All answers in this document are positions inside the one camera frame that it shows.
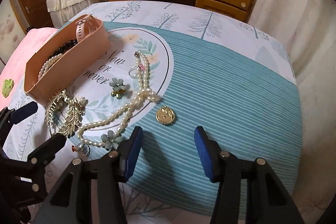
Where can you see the pink blanket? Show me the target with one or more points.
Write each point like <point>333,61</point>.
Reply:
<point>15,67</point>

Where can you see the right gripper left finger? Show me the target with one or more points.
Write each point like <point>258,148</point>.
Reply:
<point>69,201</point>

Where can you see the printed tablecloth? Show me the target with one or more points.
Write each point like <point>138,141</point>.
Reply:
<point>216,72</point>

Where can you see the white floral curtain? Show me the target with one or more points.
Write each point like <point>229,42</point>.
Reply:
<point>307,30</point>

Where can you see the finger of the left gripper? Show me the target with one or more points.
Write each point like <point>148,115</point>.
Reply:
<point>34,166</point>
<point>10,117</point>

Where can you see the pink smart watch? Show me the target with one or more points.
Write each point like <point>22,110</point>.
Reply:
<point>85,27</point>

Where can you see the green hair clip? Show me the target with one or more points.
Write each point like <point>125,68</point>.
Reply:
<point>7,87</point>

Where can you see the silver hoop earring red charm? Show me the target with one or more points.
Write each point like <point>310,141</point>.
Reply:
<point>81,149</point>

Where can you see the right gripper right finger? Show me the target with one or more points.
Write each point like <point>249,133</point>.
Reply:
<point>268,201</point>

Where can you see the pink plastic tray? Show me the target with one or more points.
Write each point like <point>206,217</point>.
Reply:
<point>72,63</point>

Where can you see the gold leaf brooch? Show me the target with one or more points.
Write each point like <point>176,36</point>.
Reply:
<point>64,113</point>

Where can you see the gold round pendant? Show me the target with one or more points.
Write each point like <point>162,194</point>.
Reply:
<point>165,115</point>

